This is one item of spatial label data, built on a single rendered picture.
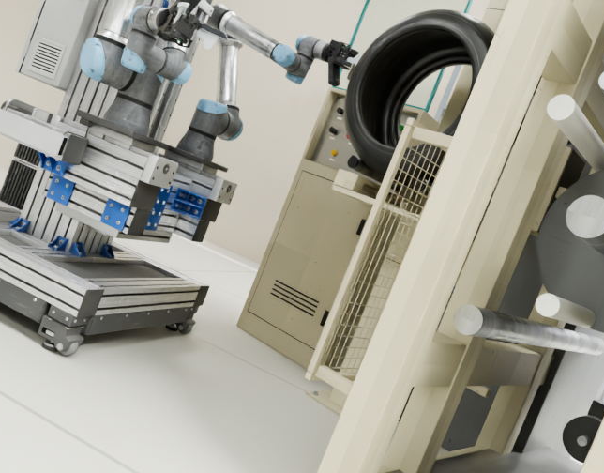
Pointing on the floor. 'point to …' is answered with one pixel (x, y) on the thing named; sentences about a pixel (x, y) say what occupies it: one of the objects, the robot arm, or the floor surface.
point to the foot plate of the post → (324, 400)
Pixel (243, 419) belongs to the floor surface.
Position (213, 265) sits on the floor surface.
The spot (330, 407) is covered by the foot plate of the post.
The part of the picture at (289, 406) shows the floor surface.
